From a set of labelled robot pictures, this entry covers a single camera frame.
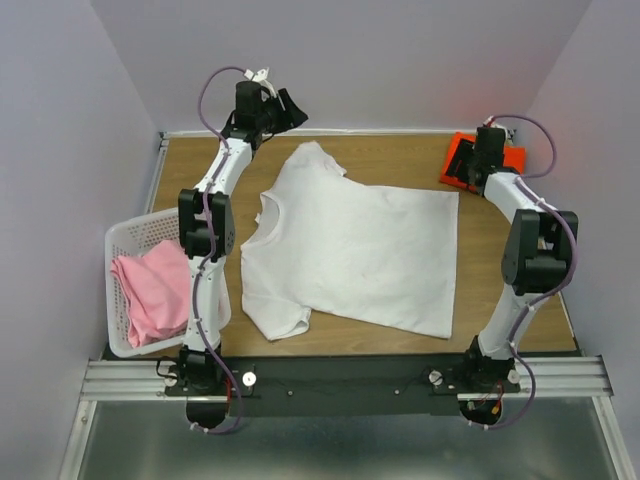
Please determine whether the folded orange t-shirt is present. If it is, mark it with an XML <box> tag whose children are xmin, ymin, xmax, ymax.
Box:
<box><xmin>439</xmin><ymin>132</ymin><xmax>526</xmax><ymax>192</ymax></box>

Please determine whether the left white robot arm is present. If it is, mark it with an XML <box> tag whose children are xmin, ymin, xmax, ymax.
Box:
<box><xmin>177</xmin><ymin>79</ymin><xmax>308</xmax><ymax>395</ymax></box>

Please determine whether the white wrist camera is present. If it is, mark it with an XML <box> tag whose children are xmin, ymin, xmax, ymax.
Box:
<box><xmin>483</xmin><ymin>116</ymin><xmax>516</xmax><ymax>144</ymax></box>
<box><xmin>244</xmin><ymin>67</ymin><xmax>278</xmax><ymax>98</ymax></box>

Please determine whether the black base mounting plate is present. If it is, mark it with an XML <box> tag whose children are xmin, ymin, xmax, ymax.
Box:
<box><xmin>162</xmin><ymin>353</ymin><xmax>520</xmax><ymax>427</ymax></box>

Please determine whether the pink t-shirt in basket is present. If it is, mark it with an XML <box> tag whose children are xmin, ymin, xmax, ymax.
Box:
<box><xmin>110</xmin><ymin>240</ymin><xmax>190</xmax><ymax>348</ymax></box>

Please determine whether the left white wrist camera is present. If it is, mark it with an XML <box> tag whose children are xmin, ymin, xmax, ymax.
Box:
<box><xmin>244</xmin><ymin>67</ymin><xmax>278</xmax><ymax>98</ymax></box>

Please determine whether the white t-shirt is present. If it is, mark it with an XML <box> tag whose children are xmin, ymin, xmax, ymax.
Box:
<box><xmin>240</xmin><ymin>142</ymin><xmax>459</xmax><ymax>341</ymax></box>

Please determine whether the aluminium front rail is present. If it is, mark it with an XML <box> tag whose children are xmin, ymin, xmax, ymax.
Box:
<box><xmin>81</xmin><ymin>357</ymin><xmax>613</xmax><ymax>402</ymax></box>

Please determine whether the white plastic laundry basket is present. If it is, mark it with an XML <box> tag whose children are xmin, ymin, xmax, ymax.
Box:
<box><xmin>105</xmin><ymin>208</ymin><xmax>233</xmax><ymax>359</ymax></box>

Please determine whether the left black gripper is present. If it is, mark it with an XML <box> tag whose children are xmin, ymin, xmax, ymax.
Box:
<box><xmin>254</xmin><ymin>86</ymin><xmax>307</xmax><ymax>134</ymax></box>

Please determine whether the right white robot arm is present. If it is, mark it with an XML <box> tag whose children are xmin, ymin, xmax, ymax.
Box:
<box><xmin>440</xmin><ymin>125</ymin><xmax>579</xmax><ymax>392</ymax></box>

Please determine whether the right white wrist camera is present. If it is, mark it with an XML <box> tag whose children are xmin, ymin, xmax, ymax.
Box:
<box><xmin>483</xmin><ymin>116</ymin><xmax>516</xmax><ymax>144</ymax></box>

